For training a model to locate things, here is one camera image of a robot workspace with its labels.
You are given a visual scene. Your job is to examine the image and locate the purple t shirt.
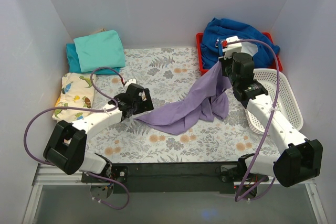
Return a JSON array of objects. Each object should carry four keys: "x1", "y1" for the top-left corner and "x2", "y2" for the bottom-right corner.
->
[{"x1": 136, "y1": 62, "x2": 232, "y2": 135}]

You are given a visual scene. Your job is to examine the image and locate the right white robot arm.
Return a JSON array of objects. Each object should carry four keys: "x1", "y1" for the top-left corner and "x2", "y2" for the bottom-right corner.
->
[{"x1": 219, "y1": 52, "x2": 323, "y2": 187}]

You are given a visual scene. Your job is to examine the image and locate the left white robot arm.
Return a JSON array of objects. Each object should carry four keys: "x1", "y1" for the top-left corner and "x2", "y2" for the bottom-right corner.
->
[{"x1": 43, "y1": 83, "x2": 153, "y2": 182}]

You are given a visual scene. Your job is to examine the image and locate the floral table cloth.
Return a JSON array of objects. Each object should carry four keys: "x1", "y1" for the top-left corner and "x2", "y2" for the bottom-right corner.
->
[{"x1": 86, "y1": 47, "x2": 279, "y2": 163}]

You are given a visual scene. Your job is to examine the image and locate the blue fleece jacket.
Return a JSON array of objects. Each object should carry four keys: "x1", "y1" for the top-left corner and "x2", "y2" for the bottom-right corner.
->
[{"x1": 200, "y1": 18, "x2": 280, "y2": 69}]

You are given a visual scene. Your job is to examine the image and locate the white plastic basket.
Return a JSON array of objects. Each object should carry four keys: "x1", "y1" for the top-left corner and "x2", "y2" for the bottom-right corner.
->
[{"x1": 245, "y1": 68, "x2": 303, "y2": 134}]

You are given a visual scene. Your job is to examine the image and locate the light teal folded shirt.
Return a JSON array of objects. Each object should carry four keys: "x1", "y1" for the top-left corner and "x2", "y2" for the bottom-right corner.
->
[{"x1": 73, "y1": 30, "x2": 125, "y2": 72}]

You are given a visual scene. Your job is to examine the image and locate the dinosaur print folded shirt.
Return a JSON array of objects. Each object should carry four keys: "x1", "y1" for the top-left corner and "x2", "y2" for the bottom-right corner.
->
[{"x1": 52, "y1": 72, "x2": 95, "y2": 122}]

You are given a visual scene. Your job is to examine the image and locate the dark teal folded shirt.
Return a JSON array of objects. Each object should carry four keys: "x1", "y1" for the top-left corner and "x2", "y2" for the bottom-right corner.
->
[{"x1": 66, "y1": 44, "x2": 116, "y2": 75}]

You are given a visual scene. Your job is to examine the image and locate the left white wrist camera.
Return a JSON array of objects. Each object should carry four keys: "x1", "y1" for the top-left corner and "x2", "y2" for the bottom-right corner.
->
[{"x1": 124, "y1": 78, "x2": 136, "y2": 87}]

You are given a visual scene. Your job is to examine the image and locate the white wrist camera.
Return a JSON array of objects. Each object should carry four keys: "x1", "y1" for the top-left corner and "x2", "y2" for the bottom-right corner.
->
[
  {"x1": 124, "y1": 78, "x2": 136, "y2": 87},
  {"x1": 217, "y1": 36, "x2": 242, "y2": 60}
]

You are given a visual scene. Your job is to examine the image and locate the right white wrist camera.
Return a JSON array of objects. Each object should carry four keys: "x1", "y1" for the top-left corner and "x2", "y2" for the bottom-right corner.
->
[{"x1": 217, "y1": 36, "x2": 242, "y2": 60}]

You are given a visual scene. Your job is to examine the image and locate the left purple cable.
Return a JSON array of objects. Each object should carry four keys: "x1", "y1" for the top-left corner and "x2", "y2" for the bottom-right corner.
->
[{"x1": 23, "y1": 67, "x2": 131, "y2": 210}]

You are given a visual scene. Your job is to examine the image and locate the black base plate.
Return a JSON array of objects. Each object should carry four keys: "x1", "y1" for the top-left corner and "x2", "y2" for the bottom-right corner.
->
[{"x1": 81, "y1": 161, "x2": 270, "y2": 195}]

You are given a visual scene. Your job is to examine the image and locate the aluminium frame rail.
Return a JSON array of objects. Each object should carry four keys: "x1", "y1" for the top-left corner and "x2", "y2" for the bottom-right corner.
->
[{"x1": 23, "y1": 164, "x2": 328, "y2": 223}]

